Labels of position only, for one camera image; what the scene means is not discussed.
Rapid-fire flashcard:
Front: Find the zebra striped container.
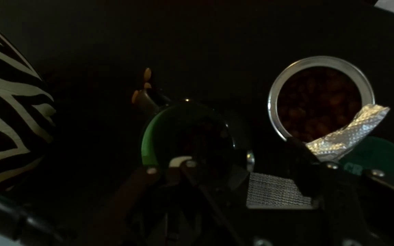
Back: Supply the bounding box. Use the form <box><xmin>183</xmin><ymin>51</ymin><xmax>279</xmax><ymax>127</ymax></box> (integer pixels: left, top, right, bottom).
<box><xmin>0</xmin><ymin>14</ymin><xmax>58</xmax><ymax>191</ymax></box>

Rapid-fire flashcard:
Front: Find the peeled silver foil seal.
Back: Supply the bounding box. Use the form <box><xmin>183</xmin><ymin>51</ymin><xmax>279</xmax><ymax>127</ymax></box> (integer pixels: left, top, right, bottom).
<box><xmin>305</xmin><ymin>104</ymin><xmax>391</xmax><ymax>162</ymax></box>

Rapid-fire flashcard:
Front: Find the dark spoon with orange spots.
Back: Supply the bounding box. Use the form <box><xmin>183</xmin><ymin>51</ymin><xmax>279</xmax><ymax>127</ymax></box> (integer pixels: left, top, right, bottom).
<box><xmin>131</xmin><ymin>67</ymin><xmax>170</xmax><ymax>117</ymax></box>

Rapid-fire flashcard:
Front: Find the open metal can of coffee beans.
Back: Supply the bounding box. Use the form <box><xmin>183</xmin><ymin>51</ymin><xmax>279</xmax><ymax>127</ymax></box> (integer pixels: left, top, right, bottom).
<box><xmin>267</xmin><ymin>56</ymin><xmax>376</xmax><ymax>143</ymax></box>

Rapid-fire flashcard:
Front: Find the green plastic lid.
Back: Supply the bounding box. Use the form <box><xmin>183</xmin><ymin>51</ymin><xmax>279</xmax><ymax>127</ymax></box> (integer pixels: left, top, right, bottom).
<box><xmin>337</xmin><ymin>136</ymin><xmax>394</xmax><ymax>193</ymax></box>

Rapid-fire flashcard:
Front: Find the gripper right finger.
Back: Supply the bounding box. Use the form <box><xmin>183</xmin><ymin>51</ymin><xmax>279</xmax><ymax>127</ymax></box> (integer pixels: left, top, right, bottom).
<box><xmin>247</xmin><ymin>137</ymin><xmax>394</xmax><ymax>246</ymax></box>

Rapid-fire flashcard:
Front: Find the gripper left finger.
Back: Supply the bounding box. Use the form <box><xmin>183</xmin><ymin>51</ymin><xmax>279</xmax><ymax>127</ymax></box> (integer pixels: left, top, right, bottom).
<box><xmin>81</xmin><ymin>155</ymin><xmax>249</xmax><ymax>246</ymax></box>

